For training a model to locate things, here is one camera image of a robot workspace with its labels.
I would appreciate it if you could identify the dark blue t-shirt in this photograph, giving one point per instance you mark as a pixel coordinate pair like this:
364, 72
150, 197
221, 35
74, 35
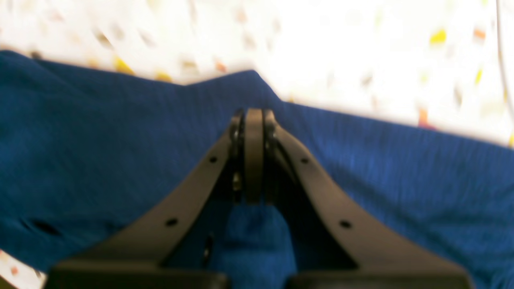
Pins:
84, 153

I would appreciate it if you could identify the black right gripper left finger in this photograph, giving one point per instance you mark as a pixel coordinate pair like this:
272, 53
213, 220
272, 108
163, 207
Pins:
134, 258

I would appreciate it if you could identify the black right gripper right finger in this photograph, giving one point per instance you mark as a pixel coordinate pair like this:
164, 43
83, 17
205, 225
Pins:
383, 259

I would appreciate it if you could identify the terrazzo patterned tablecloth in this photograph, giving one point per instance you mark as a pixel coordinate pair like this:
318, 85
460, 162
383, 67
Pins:
441, 65

